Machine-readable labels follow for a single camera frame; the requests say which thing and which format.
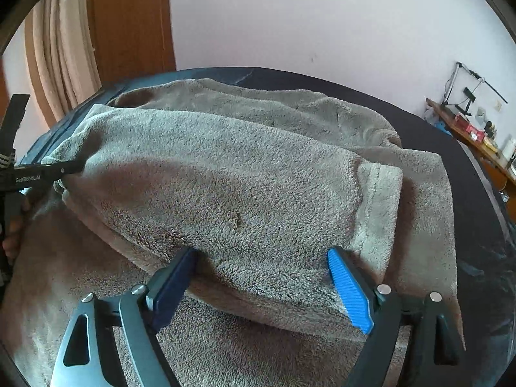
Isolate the grey-brown fleece garment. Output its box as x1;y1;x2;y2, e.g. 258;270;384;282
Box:
1;79;462;386

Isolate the person's left hand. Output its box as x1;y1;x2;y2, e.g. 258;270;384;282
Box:
2;195;31;265

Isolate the beige curtain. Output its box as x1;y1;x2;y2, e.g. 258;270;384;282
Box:
25;0;102;127

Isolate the dark blue bed cover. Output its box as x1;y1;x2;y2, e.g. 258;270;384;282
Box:
20;67;515;386

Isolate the brown wooden door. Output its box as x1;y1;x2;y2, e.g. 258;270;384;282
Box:
86;0;176;85

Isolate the wooden desk with clutter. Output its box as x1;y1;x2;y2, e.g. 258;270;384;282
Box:
426;98;515;221

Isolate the red box on desk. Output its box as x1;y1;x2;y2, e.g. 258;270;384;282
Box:
453;114;485;143

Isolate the black desk lamp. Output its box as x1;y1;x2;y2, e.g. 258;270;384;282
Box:
441;61;509;115

